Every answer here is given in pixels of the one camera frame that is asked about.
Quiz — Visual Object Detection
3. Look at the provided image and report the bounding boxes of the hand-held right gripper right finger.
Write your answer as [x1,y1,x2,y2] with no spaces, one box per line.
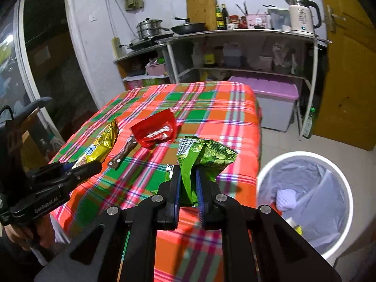
[195,167,343,282]

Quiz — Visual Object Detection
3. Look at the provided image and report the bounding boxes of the black frying pan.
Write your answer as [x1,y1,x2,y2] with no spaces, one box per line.
[170,17,208,35]

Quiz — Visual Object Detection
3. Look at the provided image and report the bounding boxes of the storage box with purple lid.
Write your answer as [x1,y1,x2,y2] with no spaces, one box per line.
[227,76,299,133]

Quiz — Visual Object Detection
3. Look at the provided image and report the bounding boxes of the gold snack packet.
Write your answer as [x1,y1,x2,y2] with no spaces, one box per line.
[72,120,119,169]

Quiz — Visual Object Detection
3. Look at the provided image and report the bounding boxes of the crumpled plastic bags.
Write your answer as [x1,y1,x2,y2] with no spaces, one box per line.
[272,41,297,74]

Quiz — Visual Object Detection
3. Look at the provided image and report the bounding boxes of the pink plastic basket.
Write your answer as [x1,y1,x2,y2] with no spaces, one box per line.
[145,63,168,77]

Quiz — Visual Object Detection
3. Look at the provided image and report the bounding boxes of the brown candy bar wrapper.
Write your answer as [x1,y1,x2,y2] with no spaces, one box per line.
[107,135,137,171]

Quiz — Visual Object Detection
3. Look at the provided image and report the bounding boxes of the green snack packet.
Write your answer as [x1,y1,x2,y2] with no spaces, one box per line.
[176,135,238,208]

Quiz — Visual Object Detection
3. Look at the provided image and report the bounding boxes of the white round trash bin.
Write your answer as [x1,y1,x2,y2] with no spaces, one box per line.
[255,151,354,266]

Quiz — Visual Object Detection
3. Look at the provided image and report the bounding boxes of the kitchen utensils bundle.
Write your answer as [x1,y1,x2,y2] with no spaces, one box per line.
[235,1,250,16]

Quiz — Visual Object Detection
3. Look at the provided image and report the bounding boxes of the red snack packet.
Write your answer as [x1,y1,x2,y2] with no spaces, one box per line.
[129,108,178,150]

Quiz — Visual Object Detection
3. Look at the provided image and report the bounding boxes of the grey plastic bin liner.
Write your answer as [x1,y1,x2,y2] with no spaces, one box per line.
[258,160,344,249]

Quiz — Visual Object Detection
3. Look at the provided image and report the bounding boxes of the pink utensil holder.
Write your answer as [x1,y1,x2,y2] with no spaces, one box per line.
[246,13,271,30]

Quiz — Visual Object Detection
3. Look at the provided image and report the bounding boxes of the metal door handle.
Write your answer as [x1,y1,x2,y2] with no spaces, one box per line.
[325,6,347,33]

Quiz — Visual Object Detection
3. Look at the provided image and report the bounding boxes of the white foam fruit net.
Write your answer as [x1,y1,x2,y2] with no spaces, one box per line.
[275,189,298,211]

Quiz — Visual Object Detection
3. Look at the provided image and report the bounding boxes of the black gas stove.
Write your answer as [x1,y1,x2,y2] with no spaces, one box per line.
[119,37,174,51]

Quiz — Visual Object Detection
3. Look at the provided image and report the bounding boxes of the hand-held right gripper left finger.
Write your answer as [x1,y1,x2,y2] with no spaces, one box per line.
[35,166,182,282]

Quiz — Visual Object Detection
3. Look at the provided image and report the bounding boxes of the plaid tablecloth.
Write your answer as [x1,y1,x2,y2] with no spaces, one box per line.
[48,81,263,282]

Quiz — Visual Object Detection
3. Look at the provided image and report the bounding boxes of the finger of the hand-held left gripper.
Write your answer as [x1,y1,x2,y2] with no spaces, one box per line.
[63,160,103,185]
[26,161,74,181]

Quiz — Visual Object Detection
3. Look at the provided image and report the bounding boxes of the grey plastic container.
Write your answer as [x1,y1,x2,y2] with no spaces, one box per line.
[267,7,291,31]

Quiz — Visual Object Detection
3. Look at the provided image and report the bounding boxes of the white electric kettle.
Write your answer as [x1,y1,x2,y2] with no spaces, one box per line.
[286,0,322,34]

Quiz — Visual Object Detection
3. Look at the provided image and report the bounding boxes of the green glass bottle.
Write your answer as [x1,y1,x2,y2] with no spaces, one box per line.
[302,107,317,139]

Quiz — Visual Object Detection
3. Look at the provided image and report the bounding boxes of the person's left hand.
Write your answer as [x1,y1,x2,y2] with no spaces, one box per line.
[4,210,56,251]

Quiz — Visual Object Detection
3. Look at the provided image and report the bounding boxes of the steel steamer pot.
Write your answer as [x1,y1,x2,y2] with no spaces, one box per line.
[135,18,171,40]

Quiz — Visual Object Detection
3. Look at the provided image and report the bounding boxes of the pink plastic pot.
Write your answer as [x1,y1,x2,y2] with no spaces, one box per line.
[258,54,274,71]

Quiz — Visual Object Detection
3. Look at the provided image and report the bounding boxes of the wooden door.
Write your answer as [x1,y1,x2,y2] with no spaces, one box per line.
[308,0,376,152]

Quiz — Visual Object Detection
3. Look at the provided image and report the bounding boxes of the steel kitchen rack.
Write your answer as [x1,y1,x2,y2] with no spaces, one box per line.
[154,29,332,141]

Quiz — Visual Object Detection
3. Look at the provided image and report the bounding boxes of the wooden cutting board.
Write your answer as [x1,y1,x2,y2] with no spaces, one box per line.
[186,0,218,31]

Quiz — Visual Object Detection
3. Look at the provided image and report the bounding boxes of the low kitchen shelf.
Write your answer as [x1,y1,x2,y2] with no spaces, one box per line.
[113,48,174,90]

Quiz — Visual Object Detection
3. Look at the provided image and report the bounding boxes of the white framed glass door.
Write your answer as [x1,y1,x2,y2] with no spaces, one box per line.
[0,0,99,165]

